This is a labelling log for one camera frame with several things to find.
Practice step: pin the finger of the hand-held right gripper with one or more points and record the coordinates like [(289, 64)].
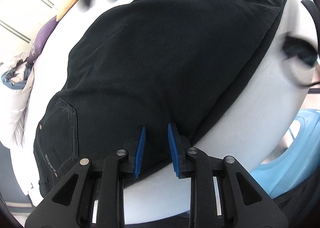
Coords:
[(300, 53)]

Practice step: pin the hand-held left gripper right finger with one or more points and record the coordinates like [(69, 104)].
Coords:
[(173, 149)]

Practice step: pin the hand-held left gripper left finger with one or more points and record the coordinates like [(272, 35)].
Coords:
[(140, 150)]

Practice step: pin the black pants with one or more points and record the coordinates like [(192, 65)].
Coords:
[(160, 73)]

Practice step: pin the white bed sheet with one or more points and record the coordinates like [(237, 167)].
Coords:
[(270, 88)]

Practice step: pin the light blue plastic basket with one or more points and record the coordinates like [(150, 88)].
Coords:
[(287, 158)]

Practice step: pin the beige down jacket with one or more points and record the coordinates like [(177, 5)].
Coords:
[(15, 88)]

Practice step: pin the purple garment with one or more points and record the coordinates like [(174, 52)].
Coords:
[(40, 43)]

